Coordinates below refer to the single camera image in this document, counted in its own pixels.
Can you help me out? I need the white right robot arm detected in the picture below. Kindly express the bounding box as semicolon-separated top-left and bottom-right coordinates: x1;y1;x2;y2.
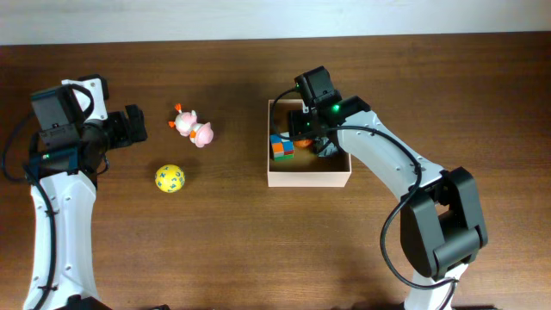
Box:
290;66;488;309

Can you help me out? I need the yellow grey toy truck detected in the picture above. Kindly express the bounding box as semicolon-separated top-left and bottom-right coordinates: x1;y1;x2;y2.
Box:
313;137;341;158

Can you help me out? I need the pink white toy duck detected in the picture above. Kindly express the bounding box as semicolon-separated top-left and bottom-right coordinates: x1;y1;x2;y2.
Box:
168;103;214;148

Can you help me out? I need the white cardboard box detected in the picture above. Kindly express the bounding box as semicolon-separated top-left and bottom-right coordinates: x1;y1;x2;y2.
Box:
265;117;352;188

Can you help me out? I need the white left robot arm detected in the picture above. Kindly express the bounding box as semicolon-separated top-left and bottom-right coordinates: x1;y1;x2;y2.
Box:
23;74;147;309

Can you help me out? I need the multicoloured puzzle cube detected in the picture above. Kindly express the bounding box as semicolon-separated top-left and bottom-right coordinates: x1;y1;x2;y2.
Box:
269;134;294;161

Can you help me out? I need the yellow ball with blue letters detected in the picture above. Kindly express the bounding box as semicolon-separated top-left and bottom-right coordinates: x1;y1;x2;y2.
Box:
155;164;185;193

